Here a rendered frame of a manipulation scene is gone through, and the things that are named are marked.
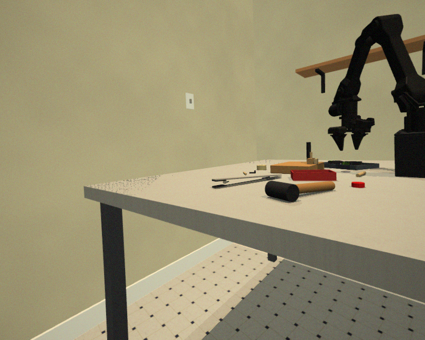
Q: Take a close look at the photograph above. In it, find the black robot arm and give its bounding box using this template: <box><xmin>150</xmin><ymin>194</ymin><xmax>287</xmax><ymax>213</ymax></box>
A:
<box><xmin>329</xmin><ymin>14</ymin><xmax>425</xmax><ymax>132</ymax></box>

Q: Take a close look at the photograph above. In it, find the black-headed mallet with wooden handle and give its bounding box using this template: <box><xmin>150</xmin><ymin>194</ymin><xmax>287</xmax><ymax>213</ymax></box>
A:
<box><xmin>265</xmin><ymin>181</ymin><xmax>335</xmax><ymax>202</ymax></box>

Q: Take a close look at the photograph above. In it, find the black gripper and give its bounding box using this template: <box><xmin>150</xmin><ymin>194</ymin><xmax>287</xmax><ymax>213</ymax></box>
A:
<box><xmin>328</xmin><ymin>113</ymin><xmax>371</xmax><ymax>151</ymax></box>

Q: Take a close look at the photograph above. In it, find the red shallow tray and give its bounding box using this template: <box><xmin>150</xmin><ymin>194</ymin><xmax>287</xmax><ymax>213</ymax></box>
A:
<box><xmin>291</xmin><ymin>170</ymin><xmax>336</xmax><ymax>181</ymax></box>

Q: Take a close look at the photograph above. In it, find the light wooden board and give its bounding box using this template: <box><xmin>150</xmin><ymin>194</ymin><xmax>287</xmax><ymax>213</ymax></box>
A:
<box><xmin>270</xmin><ymin>162</ymin><xmax>324</xmax><ymax>174</ymax></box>

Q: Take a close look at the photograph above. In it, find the red short cylinder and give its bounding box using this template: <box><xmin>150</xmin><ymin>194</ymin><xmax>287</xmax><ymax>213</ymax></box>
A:
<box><xmin>352</xmin><ymin>182</ymin><xmax>365</xmax><ymax>188</ymax></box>

